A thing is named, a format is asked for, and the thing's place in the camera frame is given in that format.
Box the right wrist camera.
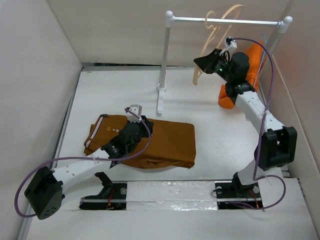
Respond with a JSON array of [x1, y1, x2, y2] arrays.
[[223, 37, 237, 54]]

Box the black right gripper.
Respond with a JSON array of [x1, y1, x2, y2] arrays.
[[193, 48, 234, 83]]

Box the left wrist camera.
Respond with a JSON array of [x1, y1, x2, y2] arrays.
[[124, 104, 142, 123]]

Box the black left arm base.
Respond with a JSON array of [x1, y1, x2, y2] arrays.
[[79, 172, 128, 211]]

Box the beige plastic hanger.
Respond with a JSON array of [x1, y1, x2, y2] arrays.
[[191, 4, 247, 86]]

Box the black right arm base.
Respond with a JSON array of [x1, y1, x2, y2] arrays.
[[211, 180, 263, 210]]

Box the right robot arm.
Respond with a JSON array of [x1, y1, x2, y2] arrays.
[[193, 48, 298, 197]]

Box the orange garment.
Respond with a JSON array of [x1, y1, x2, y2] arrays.
[[218, 43, 264, 110]]

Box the thin blue wire hanger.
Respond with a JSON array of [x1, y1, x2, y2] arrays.
[[254, 32, 268, 87]]

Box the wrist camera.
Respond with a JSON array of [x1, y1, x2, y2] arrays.
[[223, 37, 237, 54], [124, 104, 142, 123]]

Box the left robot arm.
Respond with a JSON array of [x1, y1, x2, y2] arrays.
[[24, 114, 154, 220]]

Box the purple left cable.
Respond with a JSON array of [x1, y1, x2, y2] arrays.
[[14, 107, 153, 218]]

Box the brown trousers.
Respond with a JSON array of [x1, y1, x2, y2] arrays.
[[84, 114, 196, 169]]

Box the white clothes rack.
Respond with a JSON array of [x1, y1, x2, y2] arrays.
[[156, 4, 293, 115]]

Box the white foil tape strip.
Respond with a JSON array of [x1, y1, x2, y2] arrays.
[[126, 180, 218, 211]]

